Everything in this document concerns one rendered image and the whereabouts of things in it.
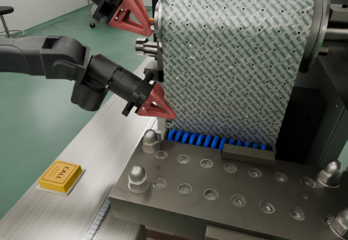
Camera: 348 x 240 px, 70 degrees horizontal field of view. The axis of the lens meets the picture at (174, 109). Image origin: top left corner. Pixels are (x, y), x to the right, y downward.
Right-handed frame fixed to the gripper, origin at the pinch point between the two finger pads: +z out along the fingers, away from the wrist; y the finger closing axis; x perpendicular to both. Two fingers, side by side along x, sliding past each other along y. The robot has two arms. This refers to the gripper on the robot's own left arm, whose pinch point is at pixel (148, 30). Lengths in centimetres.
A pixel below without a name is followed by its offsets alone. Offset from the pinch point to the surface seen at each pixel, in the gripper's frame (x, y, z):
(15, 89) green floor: -231, -144, -88
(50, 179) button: -36.2, 17.4, 3.4
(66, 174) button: -34.7, 15.0, 5.4
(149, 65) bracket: -8.4, -3.6, 4.7
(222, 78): 4.9, 5.2, 16.0
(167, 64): -0.4, 5.1, 6.7
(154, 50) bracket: -4.4, -3.2, 3.2
